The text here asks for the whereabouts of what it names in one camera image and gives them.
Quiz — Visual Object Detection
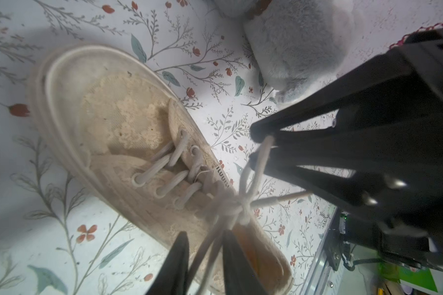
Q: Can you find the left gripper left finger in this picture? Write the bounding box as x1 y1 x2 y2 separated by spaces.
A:
146 232 190 295

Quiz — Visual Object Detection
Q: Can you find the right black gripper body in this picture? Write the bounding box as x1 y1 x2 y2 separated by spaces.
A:
339 206 443 271

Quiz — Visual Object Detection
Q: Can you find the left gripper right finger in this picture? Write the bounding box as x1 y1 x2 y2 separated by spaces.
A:
222 230 268 295

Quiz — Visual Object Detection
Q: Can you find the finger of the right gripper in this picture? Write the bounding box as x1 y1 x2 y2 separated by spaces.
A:
265 145 443 225
250 29 443 143

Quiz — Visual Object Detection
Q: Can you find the beige sneaker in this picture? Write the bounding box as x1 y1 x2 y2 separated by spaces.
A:
28 44 294 295

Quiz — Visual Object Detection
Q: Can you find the orange insole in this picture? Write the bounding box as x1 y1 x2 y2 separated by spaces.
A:
233 224 284 293

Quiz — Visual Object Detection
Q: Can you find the grey white plush dog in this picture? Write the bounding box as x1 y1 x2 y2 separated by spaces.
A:
215 0 361 104

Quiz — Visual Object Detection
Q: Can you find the floral table mat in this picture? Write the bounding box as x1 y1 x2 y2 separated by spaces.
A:
0 1 443 295

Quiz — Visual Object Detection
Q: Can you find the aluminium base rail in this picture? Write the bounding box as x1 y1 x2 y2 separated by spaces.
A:
300 209 345 295

